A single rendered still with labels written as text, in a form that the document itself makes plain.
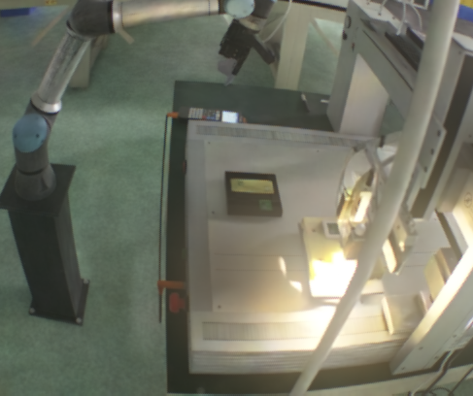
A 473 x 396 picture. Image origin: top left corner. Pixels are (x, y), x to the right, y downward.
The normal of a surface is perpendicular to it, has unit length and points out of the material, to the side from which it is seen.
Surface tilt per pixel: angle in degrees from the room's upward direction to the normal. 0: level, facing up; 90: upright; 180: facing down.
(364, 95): 90
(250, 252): 0
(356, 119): 90
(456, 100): 90
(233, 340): 0
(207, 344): 0
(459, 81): 90
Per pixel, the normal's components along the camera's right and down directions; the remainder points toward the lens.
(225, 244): 0.12, -0.78
